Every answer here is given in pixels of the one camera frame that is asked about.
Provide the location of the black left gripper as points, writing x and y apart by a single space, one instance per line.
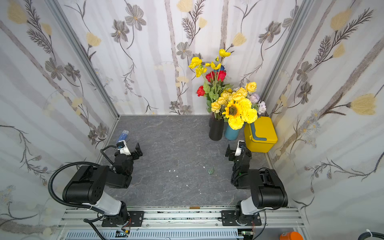
132 153

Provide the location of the black vase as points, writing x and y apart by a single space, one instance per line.
216 131

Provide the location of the yellow sunflower stem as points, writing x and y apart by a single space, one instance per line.
232 110

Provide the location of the yellow rose bunch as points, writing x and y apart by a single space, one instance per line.
235 94

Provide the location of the yellow poppy flower stem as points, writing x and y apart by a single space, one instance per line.
200 68

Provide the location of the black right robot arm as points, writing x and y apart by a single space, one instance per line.
267 190

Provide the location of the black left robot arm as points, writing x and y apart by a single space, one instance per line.
86 189

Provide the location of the teal vase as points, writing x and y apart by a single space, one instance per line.
231 134

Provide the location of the dark glass vase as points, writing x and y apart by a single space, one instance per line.
211 119

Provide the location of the blue pill organizer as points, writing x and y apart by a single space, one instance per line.
123 136

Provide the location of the small green fallen leaf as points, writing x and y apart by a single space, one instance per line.
211 171

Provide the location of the yellow marigold bouquet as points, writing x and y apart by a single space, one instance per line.
249 115

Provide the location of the yellow lidded box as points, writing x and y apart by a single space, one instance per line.
260 136

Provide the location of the mixed tulip sunflower bouquet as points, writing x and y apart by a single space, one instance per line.
257 104

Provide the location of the red rose bouquet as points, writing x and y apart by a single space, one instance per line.
213 86

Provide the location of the orange object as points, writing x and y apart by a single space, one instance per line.
291 236

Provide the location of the tall yellow poppy stem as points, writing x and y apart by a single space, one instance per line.
223 60

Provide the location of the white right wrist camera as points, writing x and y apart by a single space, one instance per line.
239 149

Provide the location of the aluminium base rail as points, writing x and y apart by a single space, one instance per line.
184 223

